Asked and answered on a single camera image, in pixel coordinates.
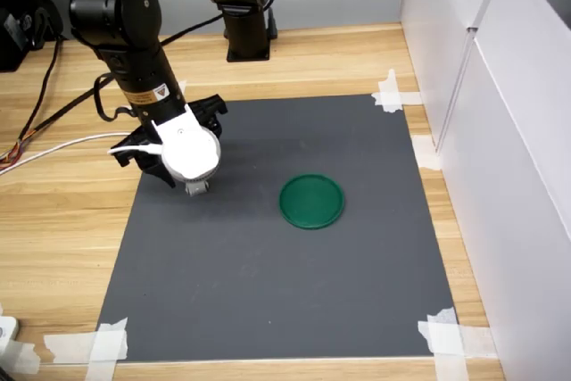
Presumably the thick black braided cable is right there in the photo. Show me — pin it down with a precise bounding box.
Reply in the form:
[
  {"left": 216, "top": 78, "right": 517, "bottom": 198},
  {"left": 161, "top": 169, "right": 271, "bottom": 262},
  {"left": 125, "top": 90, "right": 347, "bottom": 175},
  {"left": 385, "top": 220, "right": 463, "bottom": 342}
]
[{"left": 16, "top": 12, "right": 225, "bottom": 144}]

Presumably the small white plastic terminal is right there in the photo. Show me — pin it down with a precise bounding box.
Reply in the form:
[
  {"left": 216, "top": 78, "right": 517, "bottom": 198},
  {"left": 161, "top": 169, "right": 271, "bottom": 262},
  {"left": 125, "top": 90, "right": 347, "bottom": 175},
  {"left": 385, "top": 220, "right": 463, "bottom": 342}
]
[{"left": 186, "top": 178, "right": 211, "bottom": 199}]

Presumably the round green lid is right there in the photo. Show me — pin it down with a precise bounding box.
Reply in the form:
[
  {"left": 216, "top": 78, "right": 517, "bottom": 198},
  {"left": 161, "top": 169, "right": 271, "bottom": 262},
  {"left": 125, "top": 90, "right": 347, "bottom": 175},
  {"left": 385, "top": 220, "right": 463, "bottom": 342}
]
[{"left": 278, "top": 172, "right": 346, "bottom": 231}]

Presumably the thin black cable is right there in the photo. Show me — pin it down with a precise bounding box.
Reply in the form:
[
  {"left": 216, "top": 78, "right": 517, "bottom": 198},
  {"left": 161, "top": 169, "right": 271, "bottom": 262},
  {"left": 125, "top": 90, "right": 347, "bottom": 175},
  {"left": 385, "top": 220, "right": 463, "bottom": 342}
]
[{"left": 18, "top": 37, "right": 62, "bottom": 142}]

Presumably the dark grey mat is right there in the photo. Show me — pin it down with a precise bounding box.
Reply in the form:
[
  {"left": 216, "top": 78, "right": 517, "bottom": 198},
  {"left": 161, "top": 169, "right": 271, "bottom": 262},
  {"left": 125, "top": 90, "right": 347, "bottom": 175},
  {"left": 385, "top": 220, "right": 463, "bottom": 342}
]
[{"left": 95, "top": 94, "right": 460, "bottom": 362}]

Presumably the white camera box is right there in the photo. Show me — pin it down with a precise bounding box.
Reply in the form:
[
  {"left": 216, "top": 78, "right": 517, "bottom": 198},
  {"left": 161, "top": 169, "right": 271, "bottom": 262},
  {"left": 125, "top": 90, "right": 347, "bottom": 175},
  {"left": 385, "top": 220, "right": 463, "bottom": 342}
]
[{"left": 150, "top": 103, "right": 222, "bottom": 185}]

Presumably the bundle of coloured wires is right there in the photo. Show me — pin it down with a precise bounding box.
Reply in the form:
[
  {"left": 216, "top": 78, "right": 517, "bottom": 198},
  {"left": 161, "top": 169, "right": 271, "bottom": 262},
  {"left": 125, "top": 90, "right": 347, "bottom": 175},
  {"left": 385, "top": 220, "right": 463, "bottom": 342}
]
[{"left": 0, "top": 128, "right": 33, "bottom": 173}]

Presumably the small white bracket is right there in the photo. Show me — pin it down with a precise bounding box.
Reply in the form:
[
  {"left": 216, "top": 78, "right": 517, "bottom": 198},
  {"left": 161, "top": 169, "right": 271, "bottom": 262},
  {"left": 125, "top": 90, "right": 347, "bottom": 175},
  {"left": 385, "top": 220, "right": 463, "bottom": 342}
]
[{"left": 0, "top": 315, "right": 21, "bottom": 355}]

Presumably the white tape strip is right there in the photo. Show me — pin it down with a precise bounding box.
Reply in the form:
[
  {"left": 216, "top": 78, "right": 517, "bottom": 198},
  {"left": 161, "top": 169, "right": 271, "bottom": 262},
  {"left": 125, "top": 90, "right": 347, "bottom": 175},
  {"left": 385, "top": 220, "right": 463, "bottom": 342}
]
[
  {"left": 410, "top": 134, "right": 443, "bottom": 172},
  {"left": 0, "top": 338, "right": 42, "bottom": 376}
]

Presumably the black equipment box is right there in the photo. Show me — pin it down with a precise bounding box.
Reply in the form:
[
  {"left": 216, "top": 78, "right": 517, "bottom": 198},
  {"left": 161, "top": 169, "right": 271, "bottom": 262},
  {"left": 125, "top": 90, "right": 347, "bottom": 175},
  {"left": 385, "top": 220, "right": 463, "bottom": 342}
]
[{"left": 0, "top": 0, "right": 71, "bottom": 74}]

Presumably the white partition panel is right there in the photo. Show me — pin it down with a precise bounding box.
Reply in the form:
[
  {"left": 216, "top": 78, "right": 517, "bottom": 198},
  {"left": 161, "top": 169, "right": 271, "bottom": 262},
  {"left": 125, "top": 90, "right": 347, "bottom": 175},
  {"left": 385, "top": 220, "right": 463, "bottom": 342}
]
[
  {"left": 436, "top": 0, "right": 571, "bottom": 381},
  {"left": 398, "top": 0, "right": 514, "bottom": 151}
]

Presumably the white camera cable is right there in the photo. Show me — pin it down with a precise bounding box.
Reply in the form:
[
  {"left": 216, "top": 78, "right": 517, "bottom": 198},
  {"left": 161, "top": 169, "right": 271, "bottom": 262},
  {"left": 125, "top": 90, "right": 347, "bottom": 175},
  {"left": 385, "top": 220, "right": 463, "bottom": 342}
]
[{"left": 0, "top": 131, "right": 164, "bottom": 173}]

